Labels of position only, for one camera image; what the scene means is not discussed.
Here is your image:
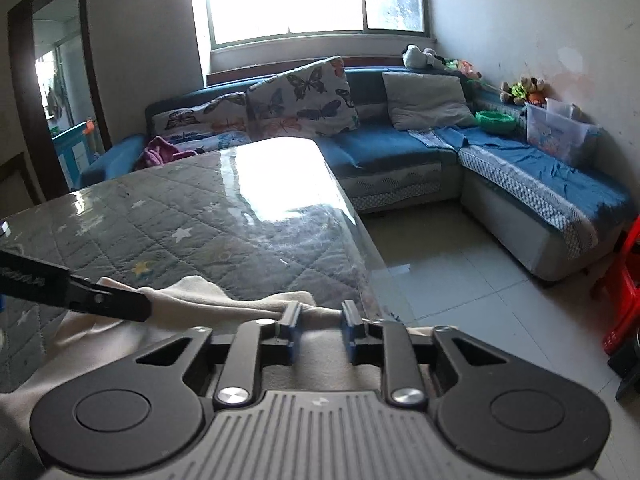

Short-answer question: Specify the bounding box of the brown and green plush toy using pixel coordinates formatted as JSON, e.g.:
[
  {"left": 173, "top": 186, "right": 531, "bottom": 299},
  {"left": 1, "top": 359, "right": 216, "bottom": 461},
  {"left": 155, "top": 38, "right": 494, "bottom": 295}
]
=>
[{"left": 500, "top": 76, "right": 547, "bottom": 106}]

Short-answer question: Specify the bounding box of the long butterfly print pillow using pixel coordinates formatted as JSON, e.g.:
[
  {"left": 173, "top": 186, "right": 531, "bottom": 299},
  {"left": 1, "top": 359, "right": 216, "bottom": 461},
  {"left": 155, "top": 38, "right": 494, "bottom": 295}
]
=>
[{"left": 152, "top": 92, "right": 248, "bottom": 133}]

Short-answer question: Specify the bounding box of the grey pillow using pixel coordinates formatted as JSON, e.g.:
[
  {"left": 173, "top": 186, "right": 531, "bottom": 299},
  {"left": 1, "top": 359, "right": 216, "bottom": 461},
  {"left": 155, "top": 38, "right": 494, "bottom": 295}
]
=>
[{"left": 382, "top": 71, "right": 476, "bottom": 131}]

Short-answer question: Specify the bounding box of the dark wooden door frame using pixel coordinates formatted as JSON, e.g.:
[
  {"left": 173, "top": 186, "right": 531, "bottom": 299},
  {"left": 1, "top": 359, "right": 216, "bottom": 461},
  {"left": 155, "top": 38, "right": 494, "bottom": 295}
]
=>
[{"left": 7, "top": 0, "right": 113, "bottom": 206}]

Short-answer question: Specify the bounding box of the white patterned cloth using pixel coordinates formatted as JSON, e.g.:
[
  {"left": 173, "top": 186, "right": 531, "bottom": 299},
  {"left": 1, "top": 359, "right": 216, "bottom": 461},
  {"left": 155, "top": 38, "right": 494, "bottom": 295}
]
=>
[{"left": 407, "top": 127, "right": 458, "bottom": 151}]

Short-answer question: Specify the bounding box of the dark object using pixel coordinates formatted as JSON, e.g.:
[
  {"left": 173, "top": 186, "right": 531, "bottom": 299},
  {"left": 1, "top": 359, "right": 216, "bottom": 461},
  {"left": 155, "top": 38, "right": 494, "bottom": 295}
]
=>
[{"left": 607, "top": 330, "right": 640, "bottom": 402}]

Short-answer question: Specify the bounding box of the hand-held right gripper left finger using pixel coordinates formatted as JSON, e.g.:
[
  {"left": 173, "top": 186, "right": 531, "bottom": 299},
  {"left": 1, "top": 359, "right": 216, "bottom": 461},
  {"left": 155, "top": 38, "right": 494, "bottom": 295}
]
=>
[{"left": 134, "top": 301, "right": 303, "bottom": 408}]

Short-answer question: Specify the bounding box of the clear plastic storage box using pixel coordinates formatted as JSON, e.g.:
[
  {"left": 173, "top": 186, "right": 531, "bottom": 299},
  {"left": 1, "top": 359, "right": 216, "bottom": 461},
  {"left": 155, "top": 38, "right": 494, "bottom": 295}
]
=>
[{"left": 525, "top": 97, "right": 601, "bottom": 166}]

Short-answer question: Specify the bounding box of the grey quilted star table cover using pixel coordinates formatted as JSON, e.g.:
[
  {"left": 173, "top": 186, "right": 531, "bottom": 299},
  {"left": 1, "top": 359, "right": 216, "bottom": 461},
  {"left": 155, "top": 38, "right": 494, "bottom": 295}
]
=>
[{"left": 0, "top": 137, "right": 386, "bottom": 396}]

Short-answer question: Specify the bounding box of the large butterfly print pillow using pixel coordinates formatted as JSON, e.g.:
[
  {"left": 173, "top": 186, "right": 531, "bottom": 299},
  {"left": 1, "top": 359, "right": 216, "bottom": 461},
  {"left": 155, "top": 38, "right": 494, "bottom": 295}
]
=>
[{"left": 245, "top": 56, "right": 361, "bottom": 142}]

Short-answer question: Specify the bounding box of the white garment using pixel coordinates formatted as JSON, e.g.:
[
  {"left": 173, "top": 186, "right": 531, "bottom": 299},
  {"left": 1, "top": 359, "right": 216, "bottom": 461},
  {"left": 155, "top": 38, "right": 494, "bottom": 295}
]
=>
[{"left": 0, "top": 275, "right": 437, "bottom": 466}]

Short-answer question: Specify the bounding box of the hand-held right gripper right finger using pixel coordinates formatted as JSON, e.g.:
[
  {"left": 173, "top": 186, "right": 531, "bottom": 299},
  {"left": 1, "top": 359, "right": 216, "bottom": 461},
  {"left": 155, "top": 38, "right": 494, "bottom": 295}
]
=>
[{"left": 340, "top": 300, "right": 506, "bottom": 406}]

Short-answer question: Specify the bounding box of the orange and green plush toy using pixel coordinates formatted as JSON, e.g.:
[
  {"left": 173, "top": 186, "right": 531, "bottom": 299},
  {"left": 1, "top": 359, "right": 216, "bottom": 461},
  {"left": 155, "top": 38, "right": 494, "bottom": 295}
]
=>
[{"left": 445, "top": 59, "right": 483, "bottom": 81}]

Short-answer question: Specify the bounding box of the green bowl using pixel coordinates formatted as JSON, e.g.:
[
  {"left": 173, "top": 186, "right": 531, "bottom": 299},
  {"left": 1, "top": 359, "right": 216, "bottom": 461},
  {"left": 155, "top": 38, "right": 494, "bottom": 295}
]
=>
[{"left": 474, "top": 110, "right": 517, "bottom": 136}]

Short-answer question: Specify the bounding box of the white plush toy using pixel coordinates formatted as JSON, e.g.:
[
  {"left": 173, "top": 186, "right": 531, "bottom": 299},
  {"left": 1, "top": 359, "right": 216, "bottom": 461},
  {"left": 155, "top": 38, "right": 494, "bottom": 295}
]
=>
[{"left": 402, "top": 44, "right": 446, "bottom": 71}]

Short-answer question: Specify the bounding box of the purple cloth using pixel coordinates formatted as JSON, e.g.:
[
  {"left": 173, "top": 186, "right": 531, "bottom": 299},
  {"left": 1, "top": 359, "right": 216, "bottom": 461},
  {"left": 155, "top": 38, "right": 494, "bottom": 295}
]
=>
[{"left": 135, "top": 135, "right": 183, "bottom": 171}]

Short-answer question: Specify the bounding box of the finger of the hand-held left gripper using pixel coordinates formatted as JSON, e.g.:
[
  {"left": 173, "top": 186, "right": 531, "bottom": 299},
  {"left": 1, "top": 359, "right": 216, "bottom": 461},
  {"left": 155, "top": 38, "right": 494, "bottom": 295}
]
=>
[{"left": 69, "top": 274, "right": 152, "bottom": 322}]

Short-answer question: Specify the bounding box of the blue play fence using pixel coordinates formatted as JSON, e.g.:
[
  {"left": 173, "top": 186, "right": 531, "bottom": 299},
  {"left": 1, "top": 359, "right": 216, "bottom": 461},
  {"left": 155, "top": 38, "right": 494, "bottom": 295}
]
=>
[{"left": 50, "top": 120, "right": 103, "bottom": 191}]

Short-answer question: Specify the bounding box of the small butterfly print pillow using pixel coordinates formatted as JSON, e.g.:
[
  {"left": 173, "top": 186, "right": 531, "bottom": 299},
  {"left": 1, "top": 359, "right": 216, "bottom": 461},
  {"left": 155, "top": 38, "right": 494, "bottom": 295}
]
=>
[{"left": 165, "top": 130, "right": 253, "bottom": 155}]

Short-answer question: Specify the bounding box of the blue corner sofa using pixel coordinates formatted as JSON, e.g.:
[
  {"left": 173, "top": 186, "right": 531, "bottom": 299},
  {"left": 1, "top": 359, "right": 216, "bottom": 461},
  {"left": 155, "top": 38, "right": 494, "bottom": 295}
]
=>
[{"left": 80, "top": 65, "right": 633, "bottom": 281}]

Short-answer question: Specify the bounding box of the white lace sofa cover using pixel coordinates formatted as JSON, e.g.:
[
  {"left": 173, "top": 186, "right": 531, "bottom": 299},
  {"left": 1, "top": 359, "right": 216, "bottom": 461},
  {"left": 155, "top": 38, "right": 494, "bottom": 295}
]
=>
[{"left": 457, "top": 147, "right": 598, "bottom": 256}]

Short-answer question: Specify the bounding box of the window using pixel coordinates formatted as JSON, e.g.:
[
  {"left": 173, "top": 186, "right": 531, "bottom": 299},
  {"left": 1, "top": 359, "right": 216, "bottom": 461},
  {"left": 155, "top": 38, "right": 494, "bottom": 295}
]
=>
[{"left": 190, "top": 0, "right": 431, "bottom": 53}]

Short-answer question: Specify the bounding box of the red plastic stool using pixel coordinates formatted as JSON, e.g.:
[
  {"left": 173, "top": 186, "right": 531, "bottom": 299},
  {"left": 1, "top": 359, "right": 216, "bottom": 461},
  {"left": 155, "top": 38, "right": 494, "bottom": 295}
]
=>
[{"left": 590, "top": 217, "right": 640, "bottom": 356}]

